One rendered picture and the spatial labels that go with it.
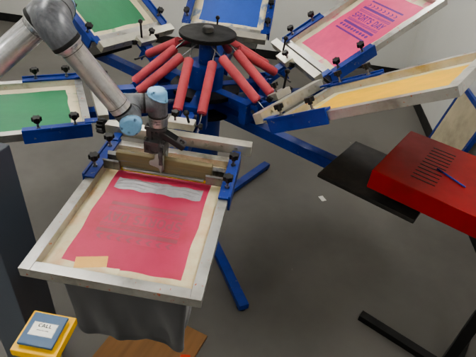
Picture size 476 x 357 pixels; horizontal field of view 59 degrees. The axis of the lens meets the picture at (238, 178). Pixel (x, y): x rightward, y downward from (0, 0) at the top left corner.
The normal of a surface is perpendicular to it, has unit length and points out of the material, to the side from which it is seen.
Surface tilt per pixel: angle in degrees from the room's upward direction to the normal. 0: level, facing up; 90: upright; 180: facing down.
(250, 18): 32
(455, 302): 0
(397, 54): 90
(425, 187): 0
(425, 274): 0
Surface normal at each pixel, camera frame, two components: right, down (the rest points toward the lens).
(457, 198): 0.09, -0.80
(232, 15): 0.00, -0.37
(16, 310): -0.24, 0.57
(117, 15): 0.49, -0.45
